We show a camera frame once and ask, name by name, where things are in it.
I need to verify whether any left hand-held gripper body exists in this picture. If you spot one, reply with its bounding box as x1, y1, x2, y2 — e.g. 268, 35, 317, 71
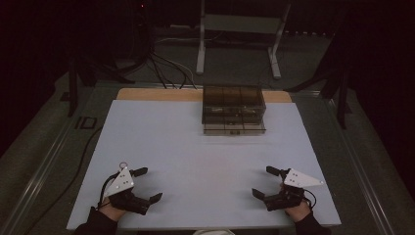
102, 166, 152, 216

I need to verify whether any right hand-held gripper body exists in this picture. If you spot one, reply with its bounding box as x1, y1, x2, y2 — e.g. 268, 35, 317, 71
263, 167, 325, 212

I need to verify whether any transparent brown drawer organizer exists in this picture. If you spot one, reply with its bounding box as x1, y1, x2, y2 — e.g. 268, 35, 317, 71
201, 84, 267, 136

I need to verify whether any person's right hand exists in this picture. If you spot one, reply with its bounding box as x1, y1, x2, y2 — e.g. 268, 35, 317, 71
279, 182, 313, 224

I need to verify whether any person's left hand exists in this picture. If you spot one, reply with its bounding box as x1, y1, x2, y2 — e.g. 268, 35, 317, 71
98, 197, 127, 223

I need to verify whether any white table mat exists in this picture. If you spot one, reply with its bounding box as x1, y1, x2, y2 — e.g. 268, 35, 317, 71
66, 99, 343, 231

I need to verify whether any white rounded object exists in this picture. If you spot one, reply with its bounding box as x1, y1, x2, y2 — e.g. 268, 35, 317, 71
192, 228, 237, 235

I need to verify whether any black tripod stand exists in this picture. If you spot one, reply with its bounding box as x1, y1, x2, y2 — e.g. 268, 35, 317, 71
66, 55, 137, 118
283, 32, 354, 130

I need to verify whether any grey metal stand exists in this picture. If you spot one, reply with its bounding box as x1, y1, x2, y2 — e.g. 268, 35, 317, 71
195, 0, 292, 80

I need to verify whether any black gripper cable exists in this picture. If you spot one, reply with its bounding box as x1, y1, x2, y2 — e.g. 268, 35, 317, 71
97, 171, 121, 211
301, 188, 318, 211

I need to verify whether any black floor cable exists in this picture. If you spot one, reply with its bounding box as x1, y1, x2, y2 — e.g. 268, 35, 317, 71
28, 124, 104, 235

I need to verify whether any black square floor frame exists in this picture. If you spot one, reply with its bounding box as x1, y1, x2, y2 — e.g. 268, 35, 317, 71
74, 116, 98, 130

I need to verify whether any metal floor rail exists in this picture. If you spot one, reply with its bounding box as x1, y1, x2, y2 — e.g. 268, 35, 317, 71
0, 83, 109, 235
287, 88, 397, 235

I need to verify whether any bundle of black cables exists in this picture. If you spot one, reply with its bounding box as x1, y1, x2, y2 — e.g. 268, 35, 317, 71
147, 52, 199, 90

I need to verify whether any white floor cable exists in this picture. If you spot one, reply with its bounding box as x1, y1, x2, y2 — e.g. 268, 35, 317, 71
155, 34, 198, 86

